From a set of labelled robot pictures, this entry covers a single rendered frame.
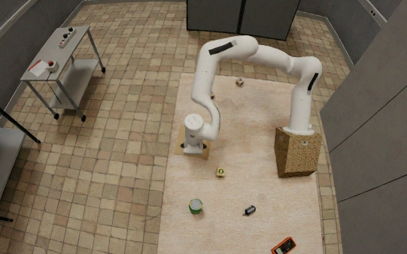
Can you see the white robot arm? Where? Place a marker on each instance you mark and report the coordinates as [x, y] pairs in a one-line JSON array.
[[308, 68]]

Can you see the tan flat mat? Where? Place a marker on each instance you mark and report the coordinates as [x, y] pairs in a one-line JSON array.
[[180, 140]]

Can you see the green and yellow striped drink can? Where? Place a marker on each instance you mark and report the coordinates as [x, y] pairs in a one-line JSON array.
[[195, 205]]

